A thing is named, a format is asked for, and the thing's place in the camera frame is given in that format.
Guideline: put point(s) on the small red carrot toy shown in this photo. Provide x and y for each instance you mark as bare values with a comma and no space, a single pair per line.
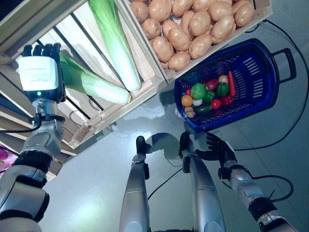
232,83

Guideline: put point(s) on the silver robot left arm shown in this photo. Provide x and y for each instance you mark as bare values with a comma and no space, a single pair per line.
43,140

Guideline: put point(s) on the tan ginger toy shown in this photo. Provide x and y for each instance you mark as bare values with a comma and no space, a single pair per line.
189,112

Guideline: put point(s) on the slatted-bottom wooden crate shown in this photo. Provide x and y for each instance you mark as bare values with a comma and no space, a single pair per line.
108,113

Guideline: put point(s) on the small white garlic toy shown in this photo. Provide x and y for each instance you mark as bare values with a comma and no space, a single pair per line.
197,102

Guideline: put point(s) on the wooden potato crate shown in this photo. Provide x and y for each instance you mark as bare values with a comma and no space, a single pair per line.
217,50

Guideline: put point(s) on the small red tomato toy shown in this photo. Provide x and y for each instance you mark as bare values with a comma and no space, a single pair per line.
212,84
216,103

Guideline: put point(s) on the silver robot right leg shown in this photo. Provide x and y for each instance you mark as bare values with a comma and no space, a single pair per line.
205,188

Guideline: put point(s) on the long napa cabbage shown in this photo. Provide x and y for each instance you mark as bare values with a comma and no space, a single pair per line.
101,89
120,55

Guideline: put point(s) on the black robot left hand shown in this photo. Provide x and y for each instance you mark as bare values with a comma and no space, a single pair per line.
38,72

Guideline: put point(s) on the small tan onion toy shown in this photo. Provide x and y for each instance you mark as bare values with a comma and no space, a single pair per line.
223,79

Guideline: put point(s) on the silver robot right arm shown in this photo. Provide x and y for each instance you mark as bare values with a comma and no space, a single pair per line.
243,178

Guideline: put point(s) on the dark green bell pepper toy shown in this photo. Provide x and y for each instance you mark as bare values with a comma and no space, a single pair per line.
222,89

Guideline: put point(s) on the small green cabbage toy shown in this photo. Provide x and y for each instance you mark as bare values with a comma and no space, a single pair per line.
198,91

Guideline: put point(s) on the dark green cucumber toy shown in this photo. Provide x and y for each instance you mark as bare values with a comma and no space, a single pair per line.
203,109

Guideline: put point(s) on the small orange fruit toy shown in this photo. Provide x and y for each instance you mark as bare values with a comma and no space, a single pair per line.
187,100

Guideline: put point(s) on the tiny red vegetable toy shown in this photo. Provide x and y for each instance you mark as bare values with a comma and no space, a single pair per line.
188,91

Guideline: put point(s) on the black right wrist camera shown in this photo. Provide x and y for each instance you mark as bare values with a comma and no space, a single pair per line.
224,173

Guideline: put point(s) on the tan potato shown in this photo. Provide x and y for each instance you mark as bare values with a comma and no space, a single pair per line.
199,23
243,14
151,28
223,29
162,48
178,38
200,46
179,61

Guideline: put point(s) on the blue plastic shopping basket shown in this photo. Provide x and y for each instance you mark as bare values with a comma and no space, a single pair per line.
260,72

